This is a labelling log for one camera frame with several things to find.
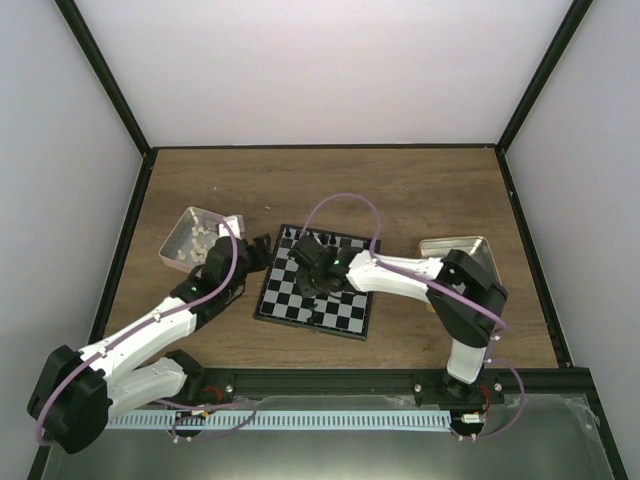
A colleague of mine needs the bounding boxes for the black white chess board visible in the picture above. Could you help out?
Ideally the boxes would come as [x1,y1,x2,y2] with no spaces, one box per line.
[254,224,373,341]

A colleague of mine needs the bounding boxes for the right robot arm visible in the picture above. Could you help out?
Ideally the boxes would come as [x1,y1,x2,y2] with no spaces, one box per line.
[289,235,508,403]

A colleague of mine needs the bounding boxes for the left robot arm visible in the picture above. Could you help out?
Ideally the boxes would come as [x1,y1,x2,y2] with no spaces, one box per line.
[27,235,272,453]

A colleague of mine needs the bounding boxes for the white chess pieces in tin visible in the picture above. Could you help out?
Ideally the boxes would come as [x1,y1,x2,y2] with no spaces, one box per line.
[177,226,217,265]

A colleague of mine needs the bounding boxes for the pink metal tin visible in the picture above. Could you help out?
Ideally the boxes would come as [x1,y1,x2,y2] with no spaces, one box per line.
[158,206,246,273]

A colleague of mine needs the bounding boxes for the yellow metal tin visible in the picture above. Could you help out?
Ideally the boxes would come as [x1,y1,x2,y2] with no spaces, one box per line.
[419,236,501,284]

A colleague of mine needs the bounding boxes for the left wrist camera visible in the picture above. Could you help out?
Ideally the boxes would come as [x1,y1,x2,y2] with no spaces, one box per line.
[218,215,246,240]

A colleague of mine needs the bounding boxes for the light blue slotted cable duct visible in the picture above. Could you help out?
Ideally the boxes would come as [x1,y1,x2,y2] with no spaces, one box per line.
[107,410,451,433]

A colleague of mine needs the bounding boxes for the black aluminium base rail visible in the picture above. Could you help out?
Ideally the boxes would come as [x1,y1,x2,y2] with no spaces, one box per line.
[187,368,597,408]

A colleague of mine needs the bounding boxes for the black enclosure frame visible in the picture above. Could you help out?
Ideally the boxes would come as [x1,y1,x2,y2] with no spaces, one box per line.
[56,1,627,479]

